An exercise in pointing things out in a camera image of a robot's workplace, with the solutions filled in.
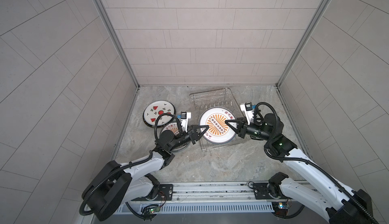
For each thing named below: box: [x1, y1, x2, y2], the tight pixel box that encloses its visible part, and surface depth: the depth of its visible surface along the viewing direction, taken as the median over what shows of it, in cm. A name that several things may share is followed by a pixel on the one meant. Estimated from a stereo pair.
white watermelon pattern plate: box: [142, 99, 176, 128], surface depth 101 cm
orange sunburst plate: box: [199, 106, 237, 144], surface depth 68 cm
